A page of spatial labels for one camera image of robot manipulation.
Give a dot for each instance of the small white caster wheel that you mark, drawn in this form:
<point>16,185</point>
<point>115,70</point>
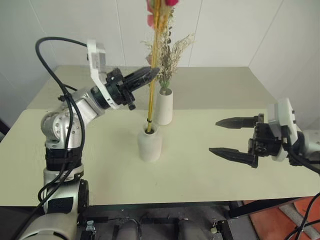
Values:
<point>214,228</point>

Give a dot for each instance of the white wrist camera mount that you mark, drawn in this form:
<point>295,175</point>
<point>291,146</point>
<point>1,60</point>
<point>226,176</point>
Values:
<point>96,56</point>
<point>287,110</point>

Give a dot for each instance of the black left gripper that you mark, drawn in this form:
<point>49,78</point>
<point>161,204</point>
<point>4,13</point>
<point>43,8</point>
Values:
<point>117,87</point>

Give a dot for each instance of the yellow-stemmed red flower bouquet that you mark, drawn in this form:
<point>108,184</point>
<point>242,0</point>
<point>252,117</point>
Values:
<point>153,82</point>

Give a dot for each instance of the small silver metal latch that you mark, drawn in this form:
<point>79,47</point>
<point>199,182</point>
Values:
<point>89,225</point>

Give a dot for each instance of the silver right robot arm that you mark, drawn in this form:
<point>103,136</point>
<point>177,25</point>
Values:
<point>312,142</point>

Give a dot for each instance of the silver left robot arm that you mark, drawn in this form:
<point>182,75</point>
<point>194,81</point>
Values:
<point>67,125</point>

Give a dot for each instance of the dried beige grass bouquet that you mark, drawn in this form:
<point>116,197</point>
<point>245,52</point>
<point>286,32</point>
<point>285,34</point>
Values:
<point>168,62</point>

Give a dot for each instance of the dark rounded grey shape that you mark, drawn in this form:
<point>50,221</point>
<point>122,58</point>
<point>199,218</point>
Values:
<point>127,231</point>

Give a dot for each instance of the wide white ceramic vase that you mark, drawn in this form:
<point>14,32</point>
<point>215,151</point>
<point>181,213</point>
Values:
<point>149,147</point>

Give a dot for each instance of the tall slim white ceramic vase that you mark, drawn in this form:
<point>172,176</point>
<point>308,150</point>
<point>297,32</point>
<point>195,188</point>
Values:
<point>164,107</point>

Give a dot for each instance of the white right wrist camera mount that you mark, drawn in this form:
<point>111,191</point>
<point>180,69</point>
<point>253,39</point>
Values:
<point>287,110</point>

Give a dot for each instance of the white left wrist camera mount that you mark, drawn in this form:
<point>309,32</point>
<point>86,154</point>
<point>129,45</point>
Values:
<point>96,56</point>

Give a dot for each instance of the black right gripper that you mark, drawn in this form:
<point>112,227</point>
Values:
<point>262,143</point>

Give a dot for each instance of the black table frame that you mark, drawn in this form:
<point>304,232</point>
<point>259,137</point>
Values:
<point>160,206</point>

